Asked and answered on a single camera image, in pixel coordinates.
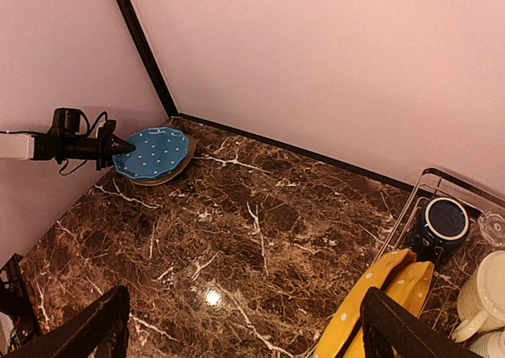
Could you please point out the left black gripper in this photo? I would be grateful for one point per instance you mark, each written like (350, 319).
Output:
(65, 147)

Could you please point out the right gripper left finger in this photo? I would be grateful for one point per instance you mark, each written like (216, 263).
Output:
(101, 329)

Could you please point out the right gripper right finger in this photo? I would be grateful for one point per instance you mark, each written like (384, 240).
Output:
(389, 329)

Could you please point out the blue polka dot plate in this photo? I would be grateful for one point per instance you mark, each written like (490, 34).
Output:
(125, 164)

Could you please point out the beige bird pattern plate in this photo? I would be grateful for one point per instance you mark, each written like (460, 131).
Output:
(185, 165)

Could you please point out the yellow polka dot plate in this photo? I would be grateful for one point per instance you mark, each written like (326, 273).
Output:
(347, 322)
(411, 286)

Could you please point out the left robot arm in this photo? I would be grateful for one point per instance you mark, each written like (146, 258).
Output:
(20, 146)

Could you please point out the cream ribbed mug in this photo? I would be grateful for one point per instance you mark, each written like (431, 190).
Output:
(480, 303)

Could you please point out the pale green bowl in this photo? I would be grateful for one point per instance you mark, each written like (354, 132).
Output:
(490, 345)

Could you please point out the dark blue mug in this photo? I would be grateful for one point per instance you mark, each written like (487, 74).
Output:
(441, 228)

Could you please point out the clear drinking glass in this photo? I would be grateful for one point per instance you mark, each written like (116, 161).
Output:
(491, 226)

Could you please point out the wire dish rack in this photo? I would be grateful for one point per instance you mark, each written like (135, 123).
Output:
(439, 309)

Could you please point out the left black frame post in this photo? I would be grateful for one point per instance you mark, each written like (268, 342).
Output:
(147, 57)

